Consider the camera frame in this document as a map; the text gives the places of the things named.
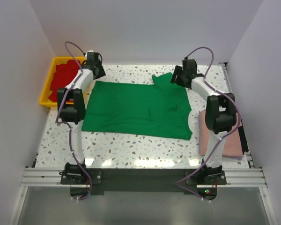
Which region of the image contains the green t shirt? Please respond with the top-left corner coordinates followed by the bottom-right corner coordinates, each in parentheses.
top-left (81, 73), bottom-right (192, 140)

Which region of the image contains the red t shirt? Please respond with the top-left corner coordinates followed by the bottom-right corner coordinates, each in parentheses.
top-left (48, 60), bottom-right (80, 103)

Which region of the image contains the yellow plastic bin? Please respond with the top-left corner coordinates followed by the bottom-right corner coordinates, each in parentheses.
top-left (39, 57), bottom-right (73, 108)

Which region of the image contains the pink folded t shirt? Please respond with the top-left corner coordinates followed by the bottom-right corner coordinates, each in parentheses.
top-left (199, 110), bottom-right (243, 158)

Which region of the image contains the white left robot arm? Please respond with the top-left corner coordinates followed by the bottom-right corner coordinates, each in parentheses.
top-left (56, 50), bottom-right (106, 184)

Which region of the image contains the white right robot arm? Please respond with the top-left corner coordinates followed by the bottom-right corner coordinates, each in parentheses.
top-left (171, 57), bottom-right (237, 184)

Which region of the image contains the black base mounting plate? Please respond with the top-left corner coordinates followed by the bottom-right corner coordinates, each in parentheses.
top-left (59, 164), bottom-right (227, 200)

